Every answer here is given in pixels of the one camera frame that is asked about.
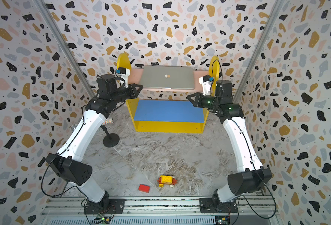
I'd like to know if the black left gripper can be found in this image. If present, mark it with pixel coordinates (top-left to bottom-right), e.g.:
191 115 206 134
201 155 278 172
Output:
110 83 143 106

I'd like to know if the silver laptop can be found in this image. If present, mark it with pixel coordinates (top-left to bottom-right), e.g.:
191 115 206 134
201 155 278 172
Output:
139 66 195 90

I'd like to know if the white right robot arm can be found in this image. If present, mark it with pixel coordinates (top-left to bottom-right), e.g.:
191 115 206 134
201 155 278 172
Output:
187 80 272 212

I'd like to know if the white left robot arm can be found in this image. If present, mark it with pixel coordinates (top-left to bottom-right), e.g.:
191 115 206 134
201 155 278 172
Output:
46 75 143 215

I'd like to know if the yellow shelf unit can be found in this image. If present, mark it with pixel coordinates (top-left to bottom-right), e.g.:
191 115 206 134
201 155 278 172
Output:
117 53 221 133

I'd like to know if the glitter microphone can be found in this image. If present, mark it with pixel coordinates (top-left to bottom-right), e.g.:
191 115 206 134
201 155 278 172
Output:
103 118 113 126

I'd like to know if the black microphone stand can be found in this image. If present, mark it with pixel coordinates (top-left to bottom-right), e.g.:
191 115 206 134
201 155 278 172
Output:
100 125 120 148

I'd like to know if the yellow red toy car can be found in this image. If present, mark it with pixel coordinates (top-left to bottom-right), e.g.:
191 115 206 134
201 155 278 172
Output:
157 175 178 188

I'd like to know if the red toy block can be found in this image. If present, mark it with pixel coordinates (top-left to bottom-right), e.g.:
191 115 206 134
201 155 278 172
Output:
138 184 150 193

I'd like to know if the right green circuit board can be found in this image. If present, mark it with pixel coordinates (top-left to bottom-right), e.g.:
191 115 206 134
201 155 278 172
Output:
215 216 231 225

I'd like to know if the green circuit board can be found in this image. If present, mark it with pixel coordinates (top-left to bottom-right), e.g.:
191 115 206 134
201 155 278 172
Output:
96 214 112 225
215 216 231 225

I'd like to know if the left green circuit board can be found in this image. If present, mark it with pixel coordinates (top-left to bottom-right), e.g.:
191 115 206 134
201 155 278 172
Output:
96 214 112 225

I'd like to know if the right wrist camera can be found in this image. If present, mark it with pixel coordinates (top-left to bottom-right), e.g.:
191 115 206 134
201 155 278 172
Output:
199 75 214 96

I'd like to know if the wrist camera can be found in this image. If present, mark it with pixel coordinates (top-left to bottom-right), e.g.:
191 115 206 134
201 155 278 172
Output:
199 75 214 96
116 67 130 82

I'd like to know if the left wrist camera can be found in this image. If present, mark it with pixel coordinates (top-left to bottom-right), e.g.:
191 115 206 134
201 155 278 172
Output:
116 67 130 82

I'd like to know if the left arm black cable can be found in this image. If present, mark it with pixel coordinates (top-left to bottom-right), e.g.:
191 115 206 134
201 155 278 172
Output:
41 106 89 198

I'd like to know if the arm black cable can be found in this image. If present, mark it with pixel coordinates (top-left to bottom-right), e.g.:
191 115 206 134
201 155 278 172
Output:
41 106 89 198
209 58 277 219

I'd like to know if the right aluminium corner post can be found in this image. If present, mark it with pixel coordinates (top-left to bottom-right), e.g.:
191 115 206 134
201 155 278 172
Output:
233 0 284 102

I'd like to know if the aluminium corner post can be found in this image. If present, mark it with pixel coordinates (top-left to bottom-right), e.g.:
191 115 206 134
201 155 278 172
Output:
233 0 284 102
33 1 95 98

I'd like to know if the left aluminium corner post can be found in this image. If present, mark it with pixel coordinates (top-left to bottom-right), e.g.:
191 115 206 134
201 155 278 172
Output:
33 1 95 98

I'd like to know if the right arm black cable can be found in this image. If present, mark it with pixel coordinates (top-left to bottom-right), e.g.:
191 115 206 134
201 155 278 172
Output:
209 58 277 219

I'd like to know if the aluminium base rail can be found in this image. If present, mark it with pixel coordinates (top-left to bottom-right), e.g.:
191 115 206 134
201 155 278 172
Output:
41 196 282 225

